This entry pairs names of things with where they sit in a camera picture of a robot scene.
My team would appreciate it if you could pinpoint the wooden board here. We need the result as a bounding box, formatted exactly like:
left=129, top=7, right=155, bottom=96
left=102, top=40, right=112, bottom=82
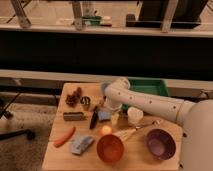
left=42, top=83, right=182, bottom=171

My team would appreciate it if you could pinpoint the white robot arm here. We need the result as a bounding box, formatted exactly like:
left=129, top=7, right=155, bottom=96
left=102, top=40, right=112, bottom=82
left=103, top=77, right=213, bottom=171

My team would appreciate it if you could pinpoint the orange carrot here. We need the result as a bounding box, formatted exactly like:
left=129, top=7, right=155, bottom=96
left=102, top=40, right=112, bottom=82
left=53, top=126, right=76, bottom=148

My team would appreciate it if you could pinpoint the purple bowl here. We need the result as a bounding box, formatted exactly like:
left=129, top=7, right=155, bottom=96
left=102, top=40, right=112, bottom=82
left=145, top=129, right=176, bottom=160

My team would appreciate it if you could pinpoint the green plastic tray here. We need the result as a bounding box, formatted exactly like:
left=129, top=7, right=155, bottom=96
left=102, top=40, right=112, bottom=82
left=121, top=77, right=170, bottom=111

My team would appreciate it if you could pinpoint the brown grape bunch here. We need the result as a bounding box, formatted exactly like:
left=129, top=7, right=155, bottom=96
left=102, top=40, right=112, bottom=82
left=65, top=87, right=82, bottom=107

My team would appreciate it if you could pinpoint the blue sponge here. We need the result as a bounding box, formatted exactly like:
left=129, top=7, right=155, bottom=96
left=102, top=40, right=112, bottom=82
left=98, top=111, right=111, bottom=122

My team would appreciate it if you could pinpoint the blue crumpled cloth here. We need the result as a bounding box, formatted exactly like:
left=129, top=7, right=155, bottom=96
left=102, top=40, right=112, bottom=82
left=70, top=135, right=94, bottom=155

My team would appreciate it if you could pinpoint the black handled knife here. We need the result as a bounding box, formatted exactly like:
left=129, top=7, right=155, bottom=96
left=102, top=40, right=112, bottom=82
left=89, top=106, right=98, bottom=129

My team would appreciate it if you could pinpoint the orange bowl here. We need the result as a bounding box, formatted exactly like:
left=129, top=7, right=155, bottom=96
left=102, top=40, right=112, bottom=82
left=96, top=134, right=124, bottom=164

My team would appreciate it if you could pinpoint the grey rectangular block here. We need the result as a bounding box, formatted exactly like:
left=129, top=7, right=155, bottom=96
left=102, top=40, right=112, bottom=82
left=63, top=112, right=85, bottom=121

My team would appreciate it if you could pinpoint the bamboo whisk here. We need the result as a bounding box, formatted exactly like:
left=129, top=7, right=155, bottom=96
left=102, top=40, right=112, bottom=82
left=113, top=119, right=163, bottom=142

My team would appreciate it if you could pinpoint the black office chair base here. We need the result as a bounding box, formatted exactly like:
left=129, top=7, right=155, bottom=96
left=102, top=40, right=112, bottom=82
left=0, top=93, right=36, bottom=141

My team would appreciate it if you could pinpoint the white plastic cup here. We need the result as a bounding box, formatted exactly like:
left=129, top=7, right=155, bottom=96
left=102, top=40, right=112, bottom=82
left=127, top=107, right=144, bottom=125

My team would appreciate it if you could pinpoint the yellow ball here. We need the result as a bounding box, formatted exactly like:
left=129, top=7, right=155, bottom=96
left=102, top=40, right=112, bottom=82
left=101, top=125, right=112, bottom=135

